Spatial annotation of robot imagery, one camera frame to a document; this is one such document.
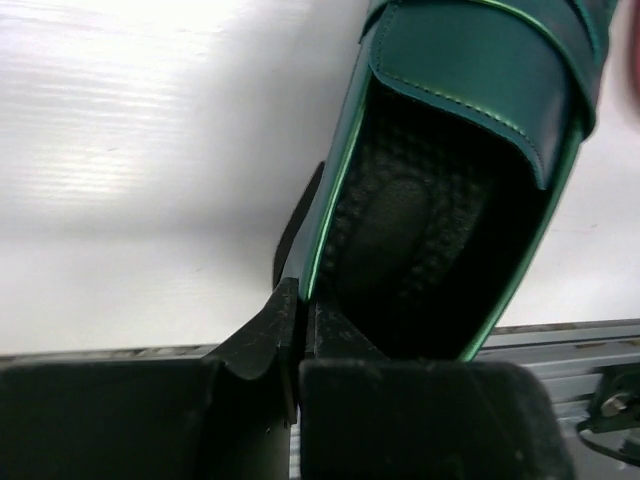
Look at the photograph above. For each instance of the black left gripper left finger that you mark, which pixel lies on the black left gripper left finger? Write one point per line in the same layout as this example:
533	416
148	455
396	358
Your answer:
192	412

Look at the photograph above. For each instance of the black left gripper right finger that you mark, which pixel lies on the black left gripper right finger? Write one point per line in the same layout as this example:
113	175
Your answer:
364	416

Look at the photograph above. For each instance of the green leather loafer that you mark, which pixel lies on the green leather loafer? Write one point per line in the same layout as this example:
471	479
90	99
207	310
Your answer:
459	130

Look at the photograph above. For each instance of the colourful pink slide sandal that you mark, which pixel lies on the colourful pink slide sandal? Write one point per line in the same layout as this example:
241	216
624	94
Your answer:
618	108

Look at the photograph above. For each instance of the aluminium mounting rail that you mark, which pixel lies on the aluminium mounting rail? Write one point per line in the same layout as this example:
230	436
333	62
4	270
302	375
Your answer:
550	370

